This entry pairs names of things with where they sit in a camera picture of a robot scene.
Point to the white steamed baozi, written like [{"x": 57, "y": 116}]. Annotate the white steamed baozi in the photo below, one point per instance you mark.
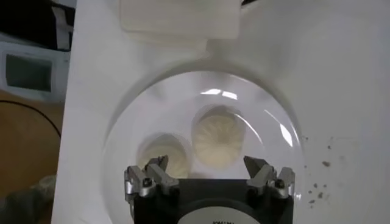
[
  {"x": 178, "y": 153},
  {"x": 219, "y": 140}
]

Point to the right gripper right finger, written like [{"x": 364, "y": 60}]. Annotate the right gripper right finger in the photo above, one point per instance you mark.
[{"x": 262, "y": 178}]

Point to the white housing with dark screen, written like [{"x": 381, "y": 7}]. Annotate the white housing with dark screen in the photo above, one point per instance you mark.
[{"x": 29, "y": 73}]

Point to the white electric pot base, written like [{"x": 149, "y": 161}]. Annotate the white electric pot base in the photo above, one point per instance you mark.
[{"x": 179, "y": 18}]

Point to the white round plate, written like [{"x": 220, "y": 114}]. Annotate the white round plate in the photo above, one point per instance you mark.
[{"x": 170, "y": 106}]

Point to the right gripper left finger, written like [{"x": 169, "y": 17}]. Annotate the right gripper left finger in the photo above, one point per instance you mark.
[{"x": 158, "y": 176}]

